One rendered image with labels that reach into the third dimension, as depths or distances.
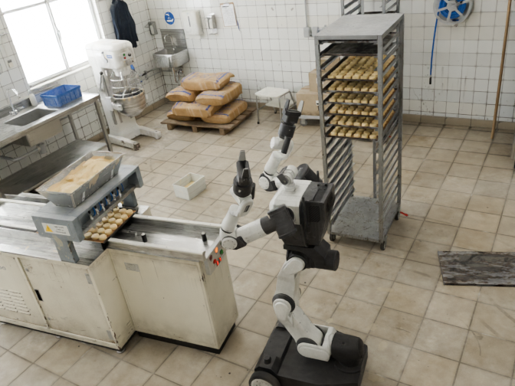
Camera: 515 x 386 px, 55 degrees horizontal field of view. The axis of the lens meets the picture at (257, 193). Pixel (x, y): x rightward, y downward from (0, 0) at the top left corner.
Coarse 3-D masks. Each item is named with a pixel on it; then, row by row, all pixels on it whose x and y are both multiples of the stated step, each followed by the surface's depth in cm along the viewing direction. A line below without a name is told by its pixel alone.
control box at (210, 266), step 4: (216, 240) 320; (220, 240) 320; (212, 244) 317; (216, 244) 316; (220, 244) 321; (212, 248) 313; (220, 248) 321; (224, 248) 327; (208, 252) 310; (212, 252) 312; (224, 252) 327; (208, 256) 307; (212, 256) 312; (216, 256) 317; (220, 256) 322; (224, 256) 328; (208, 260) 308; (212, 260) 313; (220, 260) 322; (208, 264) 308; (212, 264) 313; (216, 264) 318; (208, 268) 310; (212, 268) 314; (208, 272) 311; (212, 272) 314
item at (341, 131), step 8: (392, 112) 412; (336, 128) 396; (344, 128) 393; (352, 128) 391; (360, 128) 389; (384, 128) 388; (352, 136) 382; (360, 136) 380; (368, 136) 379; (376, 136) 377
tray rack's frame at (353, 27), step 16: (352, 16) 390; (368, 16) 383; (384, 16) 376; (400, 16) 368; (320, 32) 357; (336, 32) 351; (352, 32) 345; (368, 32) 339; (384, 32) 334; (400, 32) 382; (400, 48) 388; (400, 64) 394; (400, 80) 401; (400, 96) 407; (400, 112) 414; (400, 128) 421; (400, 144) 428; (400, 160) 435; (400, 176) 443; (400, 192) 451; (352, 208) 459; (368, 208) 456; (400, 208) 454; (336, 224) 440; (352, 224) 437; (368, 224) 434; (384, 224) 431; (368, 240) 418; (384, 240) 416
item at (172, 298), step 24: (144, 240) 328; (168, 240) 327; (192, 240) 323; (120, 264) 332; (144, 264) 323; (168, 264) 314; (192, 264) 306; (144, 288) 336; (168, 288) 326; (192, 288) 317; (216, 288) 328; (144, 312) 350; (168, 312) 340; (192, 312) 330; (216, 312) 331; (144, 336) 371; (168, 336) 354; (192, 336) 343; (216, 336) 334
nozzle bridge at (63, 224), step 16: (128, 176) 343; (96, 192) 325; (128, 192) 350; (48, 208) 314; (64, 208) 312; (80, 208) 309; (112, 208) 336; (48, 224) 307; (64, 224) 301; (80, 224) 316; (64, 240) 310; (80, 240) 305; (64, 256) 318
